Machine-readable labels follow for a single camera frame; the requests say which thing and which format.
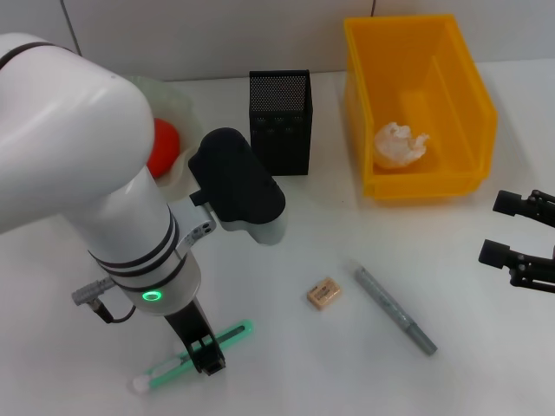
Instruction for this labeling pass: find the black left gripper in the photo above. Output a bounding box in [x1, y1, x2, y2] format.
[162, 297, 228, 376]

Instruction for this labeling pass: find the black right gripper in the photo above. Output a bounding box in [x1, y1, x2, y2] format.
[477, 188, 555, 295]

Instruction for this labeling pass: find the green utility knife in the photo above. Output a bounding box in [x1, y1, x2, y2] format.
[131, 319, 255, 394]

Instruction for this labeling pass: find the white paper ball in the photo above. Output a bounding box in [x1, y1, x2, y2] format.
[373, 122, 431, 168]

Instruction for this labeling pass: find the red-orange toy orange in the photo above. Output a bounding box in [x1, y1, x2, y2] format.
[146, 117, 181, 178]

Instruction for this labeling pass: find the beige eraser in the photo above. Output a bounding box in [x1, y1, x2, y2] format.
[306, 276, 343, 312]

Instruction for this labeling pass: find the grey marker pen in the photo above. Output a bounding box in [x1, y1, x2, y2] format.
[346, 259, 439, 356]

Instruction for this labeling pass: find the black mesh pen holder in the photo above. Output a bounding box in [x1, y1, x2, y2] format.
[248, 68, 313, 178]

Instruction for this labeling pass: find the pale green glass fruit plate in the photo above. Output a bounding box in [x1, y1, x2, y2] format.
[125, 75, 207, 199]

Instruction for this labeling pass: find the yellow plastic bin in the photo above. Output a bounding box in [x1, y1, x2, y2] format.
[343, 13, 499, 201]

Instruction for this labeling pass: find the left gripper cable with plug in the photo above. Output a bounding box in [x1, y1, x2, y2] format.
[71, 279, 136, 325]

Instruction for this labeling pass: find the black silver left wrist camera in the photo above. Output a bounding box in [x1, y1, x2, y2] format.
[171, 127, 289, 257]

